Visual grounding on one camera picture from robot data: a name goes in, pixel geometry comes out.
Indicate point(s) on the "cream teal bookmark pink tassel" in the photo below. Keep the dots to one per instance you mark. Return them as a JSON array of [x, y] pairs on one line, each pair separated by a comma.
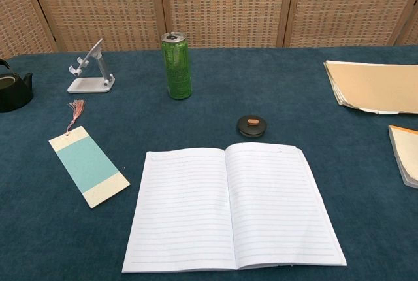
[[88, 166]]

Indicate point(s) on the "black lid wooden knob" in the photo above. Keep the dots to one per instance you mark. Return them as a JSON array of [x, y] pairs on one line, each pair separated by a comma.
[[251, 129]]

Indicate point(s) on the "green drink can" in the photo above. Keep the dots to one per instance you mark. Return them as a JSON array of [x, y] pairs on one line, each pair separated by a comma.
[[178, 72]]

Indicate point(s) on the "blue felt table cover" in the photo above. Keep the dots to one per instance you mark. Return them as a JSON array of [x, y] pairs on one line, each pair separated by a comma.
[[294, 104]]

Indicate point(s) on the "open lined notebook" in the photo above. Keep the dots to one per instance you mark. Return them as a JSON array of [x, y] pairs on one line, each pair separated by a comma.
[[261, 202]]

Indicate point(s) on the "woven folding screen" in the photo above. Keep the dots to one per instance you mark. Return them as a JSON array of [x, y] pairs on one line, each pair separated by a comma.
[[222, 6]]

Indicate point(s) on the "white folding phone stand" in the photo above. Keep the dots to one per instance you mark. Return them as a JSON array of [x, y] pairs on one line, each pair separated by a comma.
[[91, 85]]

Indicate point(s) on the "manila folder stack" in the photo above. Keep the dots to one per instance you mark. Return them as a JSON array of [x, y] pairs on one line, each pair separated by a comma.
[[375, 85]]

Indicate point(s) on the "black teapot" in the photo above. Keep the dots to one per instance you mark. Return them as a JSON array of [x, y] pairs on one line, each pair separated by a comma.
[[13, 96]]

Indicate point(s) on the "kraft notepad orange binding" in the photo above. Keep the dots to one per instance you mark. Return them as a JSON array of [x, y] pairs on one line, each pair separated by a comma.
[[406, 153]]

